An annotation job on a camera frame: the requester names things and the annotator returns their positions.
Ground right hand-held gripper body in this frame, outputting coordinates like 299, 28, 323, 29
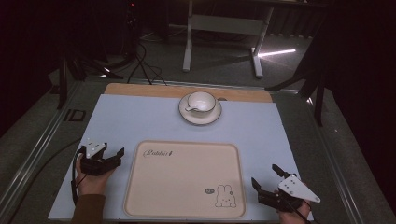
257, 174, 322, 215

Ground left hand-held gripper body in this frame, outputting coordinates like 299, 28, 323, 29
79, 141, 122, 177

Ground beige tray with rabbit print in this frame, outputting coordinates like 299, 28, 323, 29
122, 139, 247, 219

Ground white saucer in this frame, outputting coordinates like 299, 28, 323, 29
177, 92, 223, 127

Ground white cup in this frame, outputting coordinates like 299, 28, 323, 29
185, 91, 228, 119

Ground person's left hand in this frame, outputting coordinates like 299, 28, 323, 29
75, 154, 117, 197

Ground person's right hand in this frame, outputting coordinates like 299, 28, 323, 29
276, 189, 312, 224

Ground light blue table mat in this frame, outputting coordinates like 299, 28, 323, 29
48, 93, 314, 223

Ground black floor stand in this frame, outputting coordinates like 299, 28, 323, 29
264, 27, 332, 127

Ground dark device with red light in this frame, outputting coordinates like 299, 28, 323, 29
123, 0, 141, 62

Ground white metal stand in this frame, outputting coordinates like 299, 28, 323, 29
182, 0, 276, 79

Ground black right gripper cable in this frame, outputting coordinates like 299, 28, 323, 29
286, 197, 313, 224

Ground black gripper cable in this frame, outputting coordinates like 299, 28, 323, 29
70, 145, 87, 207
286, 197, 313, 224

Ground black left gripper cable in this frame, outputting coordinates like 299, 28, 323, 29
70, 145, 87, 207

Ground black rectangular floor bracket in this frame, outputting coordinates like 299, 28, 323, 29
63, 108, 87, 122

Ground aluminium floor rail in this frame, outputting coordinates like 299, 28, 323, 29
304, 94, 366, 224
0, 79, 82, 220

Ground black floor cables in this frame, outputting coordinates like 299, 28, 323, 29
126, 40, 168, 87

